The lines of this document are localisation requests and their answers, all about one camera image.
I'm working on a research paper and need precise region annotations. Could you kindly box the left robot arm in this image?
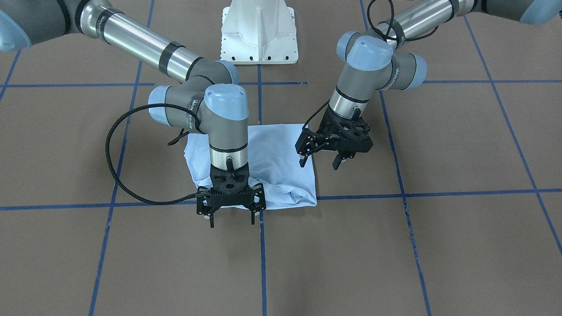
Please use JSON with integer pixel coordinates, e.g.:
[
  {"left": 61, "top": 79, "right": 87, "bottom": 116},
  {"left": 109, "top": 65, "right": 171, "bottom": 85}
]
[{"left": 295, "top": 0, "right": 562, "bottom": 169}]

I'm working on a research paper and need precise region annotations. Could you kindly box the light blue t-shirt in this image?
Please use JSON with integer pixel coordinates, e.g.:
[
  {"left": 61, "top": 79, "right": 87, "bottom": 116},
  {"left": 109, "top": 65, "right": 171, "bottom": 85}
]
[{"left": 184, "top": 120, "right": 317, "bottom": 209}]

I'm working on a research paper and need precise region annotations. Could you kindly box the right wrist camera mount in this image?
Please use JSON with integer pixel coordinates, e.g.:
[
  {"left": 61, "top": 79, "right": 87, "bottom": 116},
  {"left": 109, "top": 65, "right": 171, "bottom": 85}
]
[{"left": 209, "top": 163, "right": 249, "bottom": 195}]

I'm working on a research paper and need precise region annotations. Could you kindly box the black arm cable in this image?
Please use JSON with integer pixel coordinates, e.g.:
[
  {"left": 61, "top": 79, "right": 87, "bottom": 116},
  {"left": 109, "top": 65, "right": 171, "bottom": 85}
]
[
  {"left": 367, "top": 0, "right": 440, "bottom": 49},
  {"left": 104, "top": 103, "right": 207, "bottom": 206}
]

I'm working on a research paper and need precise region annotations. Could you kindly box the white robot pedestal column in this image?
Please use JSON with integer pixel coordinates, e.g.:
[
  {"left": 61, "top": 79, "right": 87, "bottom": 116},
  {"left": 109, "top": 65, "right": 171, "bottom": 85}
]
[{"left": 220, "top": 0, "right": 299, "bottom": 65}]

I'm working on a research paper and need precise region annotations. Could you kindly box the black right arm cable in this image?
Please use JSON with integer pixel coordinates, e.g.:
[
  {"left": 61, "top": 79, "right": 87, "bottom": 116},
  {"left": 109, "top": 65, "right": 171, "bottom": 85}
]
[{"left": 104, "top": 103, "right": 207, "bottom": 206}]

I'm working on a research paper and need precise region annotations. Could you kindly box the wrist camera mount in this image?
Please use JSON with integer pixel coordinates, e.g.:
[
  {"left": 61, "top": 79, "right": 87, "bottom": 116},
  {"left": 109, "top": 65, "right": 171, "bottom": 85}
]
[
  {"left": 209, "top": 163, "right": 249, "bottom": 195},
  {"left": 317, "top": 107, "right": 373, "bottom": 158}
]

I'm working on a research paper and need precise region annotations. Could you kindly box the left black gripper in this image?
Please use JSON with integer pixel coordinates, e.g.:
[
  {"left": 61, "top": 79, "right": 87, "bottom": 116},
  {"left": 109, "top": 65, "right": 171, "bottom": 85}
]
[{"left": 295, "top": 129, "right": 347, "bottom": 170}]

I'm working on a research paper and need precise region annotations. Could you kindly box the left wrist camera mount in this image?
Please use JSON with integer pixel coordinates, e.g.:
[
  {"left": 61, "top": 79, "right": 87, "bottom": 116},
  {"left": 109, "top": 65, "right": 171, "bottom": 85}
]
[{"left": 317, "top": 107, "right": 373, "bottom": 158}]

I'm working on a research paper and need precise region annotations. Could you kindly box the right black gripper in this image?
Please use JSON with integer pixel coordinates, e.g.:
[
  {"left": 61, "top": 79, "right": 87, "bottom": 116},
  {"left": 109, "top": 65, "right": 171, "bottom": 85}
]
[{"left": 197, "top": 184, "right": 267, "bottom": 228}]

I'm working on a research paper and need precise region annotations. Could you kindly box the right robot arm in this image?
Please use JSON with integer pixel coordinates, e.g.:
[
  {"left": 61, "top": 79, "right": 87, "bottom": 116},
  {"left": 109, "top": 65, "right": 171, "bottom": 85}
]
[{"left": 0, "top": 0, "right": 267, "bottom": 227}]

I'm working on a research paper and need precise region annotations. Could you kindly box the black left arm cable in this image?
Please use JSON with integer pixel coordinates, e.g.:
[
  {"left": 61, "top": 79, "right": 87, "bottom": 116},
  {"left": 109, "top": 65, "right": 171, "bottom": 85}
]
[{"left": 367, "top": 0, "right": 440, "bottom": 49}]

